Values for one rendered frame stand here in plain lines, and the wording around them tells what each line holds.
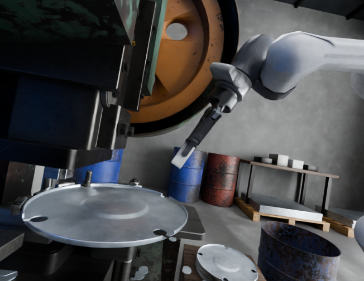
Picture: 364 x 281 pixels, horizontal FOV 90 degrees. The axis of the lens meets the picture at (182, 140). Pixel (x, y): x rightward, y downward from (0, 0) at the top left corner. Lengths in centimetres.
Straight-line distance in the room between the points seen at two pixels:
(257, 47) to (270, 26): 438
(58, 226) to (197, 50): 74
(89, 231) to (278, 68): 45
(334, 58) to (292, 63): 8
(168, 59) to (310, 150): 423
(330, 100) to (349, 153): 122
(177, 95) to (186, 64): 15
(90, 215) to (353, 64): 56
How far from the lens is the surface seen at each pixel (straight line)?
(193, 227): 37
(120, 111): 35
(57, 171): 41
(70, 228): 32
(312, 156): 478
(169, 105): 72
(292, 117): 454
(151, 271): 49
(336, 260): 141
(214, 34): 85
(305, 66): 46
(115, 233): 31
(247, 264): 113
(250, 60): 53
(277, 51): 46
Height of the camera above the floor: 92
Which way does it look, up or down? 2 degrees up
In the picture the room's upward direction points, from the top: 9 degrees clockwise
